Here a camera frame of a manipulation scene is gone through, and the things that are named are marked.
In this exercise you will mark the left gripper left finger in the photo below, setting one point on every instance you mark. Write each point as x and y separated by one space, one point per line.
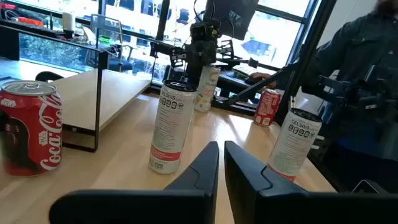
186 202

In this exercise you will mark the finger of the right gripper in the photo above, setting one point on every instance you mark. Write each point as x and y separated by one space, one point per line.
177 56
225 51

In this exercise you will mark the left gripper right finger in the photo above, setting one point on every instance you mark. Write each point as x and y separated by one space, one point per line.
267 202

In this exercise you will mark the white Celsius can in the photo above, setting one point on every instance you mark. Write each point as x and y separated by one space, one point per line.
295 143
206 90
171 127

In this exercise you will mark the red Coca-Cola can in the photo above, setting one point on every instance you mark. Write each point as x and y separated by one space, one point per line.
266 107
37 130

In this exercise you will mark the white keyboard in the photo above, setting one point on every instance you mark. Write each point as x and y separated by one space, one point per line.
244 70

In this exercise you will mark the dark grey desk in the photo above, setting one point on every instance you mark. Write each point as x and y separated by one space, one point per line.
230 85

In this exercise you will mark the computer monitor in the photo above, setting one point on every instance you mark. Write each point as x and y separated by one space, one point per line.
236 17

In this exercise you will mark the person's hand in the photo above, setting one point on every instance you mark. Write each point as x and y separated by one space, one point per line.
259 76

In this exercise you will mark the green object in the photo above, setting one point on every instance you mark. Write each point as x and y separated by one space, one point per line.
105 40

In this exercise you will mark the white cylinder roll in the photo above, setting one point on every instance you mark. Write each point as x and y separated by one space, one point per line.
68 21

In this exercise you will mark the black chair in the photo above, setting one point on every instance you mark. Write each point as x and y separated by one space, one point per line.
48 76

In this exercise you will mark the person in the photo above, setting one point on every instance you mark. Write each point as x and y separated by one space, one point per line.
357 56

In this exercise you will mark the orange object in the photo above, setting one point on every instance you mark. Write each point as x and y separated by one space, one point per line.
29 21

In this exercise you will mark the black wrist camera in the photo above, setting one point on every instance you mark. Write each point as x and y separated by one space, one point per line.
202 31

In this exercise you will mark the black aluminium rig frame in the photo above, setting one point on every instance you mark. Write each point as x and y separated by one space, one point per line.
311 46

